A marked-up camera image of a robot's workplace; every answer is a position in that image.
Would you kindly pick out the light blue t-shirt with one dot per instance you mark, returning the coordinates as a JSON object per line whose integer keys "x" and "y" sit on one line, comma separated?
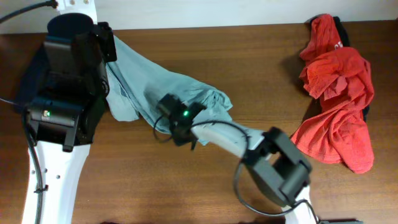
{"x": 138, "y": 84}

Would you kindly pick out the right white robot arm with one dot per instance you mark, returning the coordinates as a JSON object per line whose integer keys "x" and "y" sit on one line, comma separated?
{"x": 279, "y": 170}

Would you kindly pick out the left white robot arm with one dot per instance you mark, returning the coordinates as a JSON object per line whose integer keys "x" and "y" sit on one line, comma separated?
{"x": 64, "y": 97}

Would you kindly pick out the red t-shirt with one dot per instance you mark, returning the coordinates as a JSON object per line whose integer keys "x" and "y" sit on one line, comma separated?
{"x": 340, "y": 79}

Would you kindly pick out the black garment under red shirt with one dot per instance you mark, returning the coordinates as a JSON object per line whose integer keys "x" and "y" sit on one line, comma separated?
{"x": 346, "y": 43}

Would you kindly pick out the folded navy blue garment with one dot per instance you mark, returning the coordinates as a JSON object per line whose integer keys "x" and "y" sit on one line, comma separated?
{"x": 32, "y": 79}

